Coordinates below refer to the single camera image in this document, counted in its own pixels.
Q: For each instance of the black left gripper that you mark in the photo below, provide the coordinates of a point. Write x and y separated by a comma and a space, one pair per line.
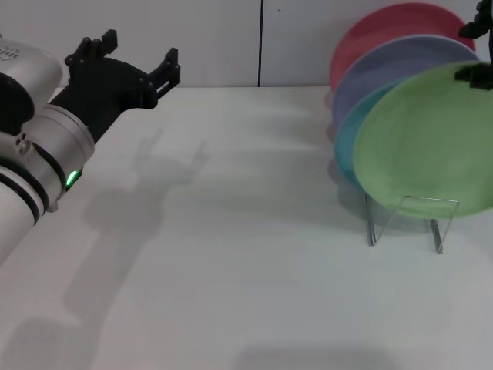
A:
111, 88

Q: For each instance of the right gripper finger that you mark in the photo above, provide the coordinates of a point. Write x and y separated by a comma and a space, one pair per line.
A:
477, 29
481, 77

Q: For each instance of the green plastic plate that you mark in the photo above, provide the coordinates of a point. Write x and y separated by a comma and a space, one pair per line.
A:
423, 154

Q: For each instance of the purple plastic plate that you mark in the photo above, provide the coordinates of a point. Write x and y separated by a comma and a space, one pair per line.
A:
385, 65

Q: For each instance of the red plastic plate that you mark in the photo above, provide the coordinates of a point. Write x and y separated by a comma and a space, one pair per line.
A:
369, 31

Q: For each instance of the light blue plastic plate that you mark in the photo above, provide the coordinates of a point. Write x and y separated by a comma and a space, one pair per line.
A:
344, 146

